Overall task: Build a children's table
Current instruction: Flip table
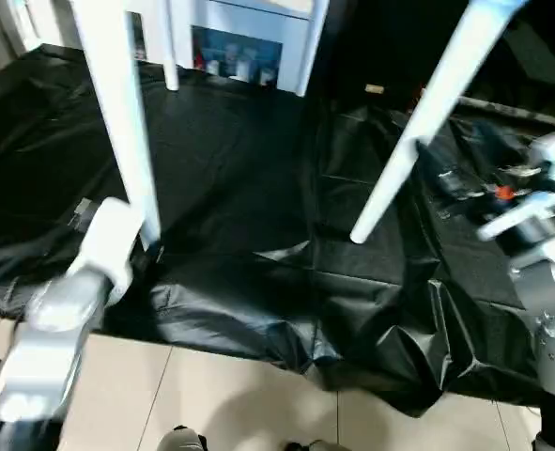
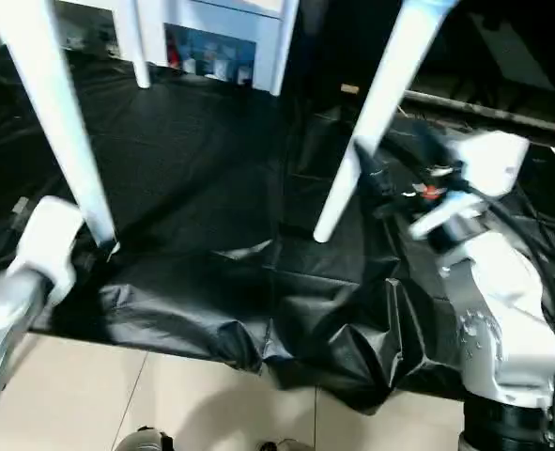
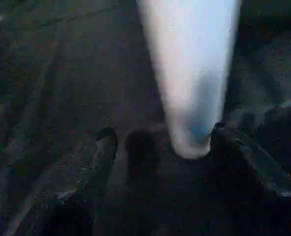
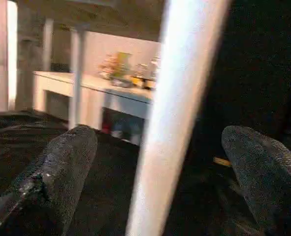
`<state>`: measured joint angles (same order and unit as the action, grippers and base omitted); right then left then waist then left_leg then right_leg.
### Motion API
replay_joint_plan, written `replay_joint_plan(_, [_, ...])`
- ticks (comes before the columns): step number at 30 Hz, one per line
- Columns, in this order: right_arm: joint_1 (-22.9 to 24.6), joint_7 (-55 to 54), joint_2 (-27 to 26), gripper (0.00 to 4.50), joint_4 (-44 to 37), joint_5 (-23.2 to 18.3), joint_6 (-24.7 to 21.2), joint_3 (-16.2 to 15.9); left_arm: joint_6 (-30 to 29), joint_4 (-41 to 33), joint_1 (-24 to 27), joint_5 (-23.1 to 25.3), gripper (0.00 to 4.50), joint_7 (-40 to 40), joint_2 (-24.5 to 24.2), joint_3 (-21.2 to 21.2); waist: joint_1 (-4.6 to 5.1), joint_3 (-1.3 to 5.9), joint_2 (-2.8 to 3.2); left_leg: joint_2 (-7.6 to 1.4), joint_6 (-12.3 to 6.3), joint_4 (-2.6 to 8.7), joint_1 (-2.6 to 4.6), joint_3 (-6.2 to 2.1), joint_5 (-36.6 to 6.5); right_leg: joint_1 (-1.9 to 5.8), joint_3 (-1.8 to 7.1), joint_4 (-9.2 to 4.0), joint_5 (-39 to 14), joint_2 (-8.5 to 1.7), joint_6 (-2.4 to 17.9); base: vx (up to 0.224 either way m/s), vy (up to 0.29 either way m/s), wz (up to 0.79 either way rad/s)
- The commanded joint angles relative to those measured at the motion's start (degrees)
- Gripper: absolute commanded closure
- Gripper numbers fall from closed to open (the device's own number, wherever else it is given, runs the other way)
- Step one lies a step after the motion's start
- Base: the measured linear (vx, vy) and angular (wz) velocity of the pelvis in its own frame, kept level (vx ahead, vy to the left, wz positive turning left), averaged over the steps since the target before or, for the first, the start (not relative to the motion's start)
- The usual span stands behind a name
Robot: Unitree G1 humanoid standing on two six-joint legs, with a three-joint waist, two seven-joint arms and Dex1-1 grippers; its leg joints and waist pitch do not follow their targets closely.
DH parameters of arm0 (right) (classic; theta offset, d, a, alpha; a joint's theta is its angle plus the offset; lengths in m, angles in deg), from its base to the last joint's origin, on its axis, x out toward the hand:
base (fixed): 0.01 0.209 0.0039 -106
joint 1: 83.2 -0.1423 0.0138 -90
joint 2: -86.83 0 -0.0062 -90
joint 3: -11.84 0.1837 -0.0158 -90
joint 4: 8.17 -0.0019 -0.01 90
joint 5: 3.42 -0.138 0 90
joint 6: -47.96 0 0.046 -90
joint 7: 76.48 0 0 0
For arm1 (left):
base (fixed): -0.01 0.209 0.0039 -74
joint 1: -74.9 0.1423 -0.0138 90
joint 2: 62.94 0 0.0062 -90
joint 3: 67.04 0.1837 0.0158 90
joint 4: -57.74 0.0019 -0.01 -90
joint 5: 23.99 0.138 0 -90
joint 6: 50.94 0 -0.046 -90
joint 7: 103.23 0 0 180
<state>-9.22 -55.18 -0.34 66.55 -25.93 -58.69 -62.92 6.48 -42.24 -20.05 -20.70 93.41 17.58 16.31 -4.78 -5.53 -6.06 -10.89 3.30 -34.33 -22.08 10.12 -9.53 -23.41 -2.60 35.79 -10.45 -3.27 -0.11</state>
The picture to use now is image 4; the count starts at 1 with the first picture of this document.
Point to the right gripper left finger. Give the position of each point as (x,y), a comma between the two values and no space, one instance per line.
(51,182)

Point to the black mat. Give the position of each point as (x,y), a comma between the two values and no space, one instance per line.
(111,196)

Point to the small yellow label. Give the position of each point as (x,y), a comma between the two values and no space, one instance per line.
(222,161)

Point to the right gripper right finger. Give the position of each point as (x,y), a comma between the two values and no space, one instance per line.
(268,182)

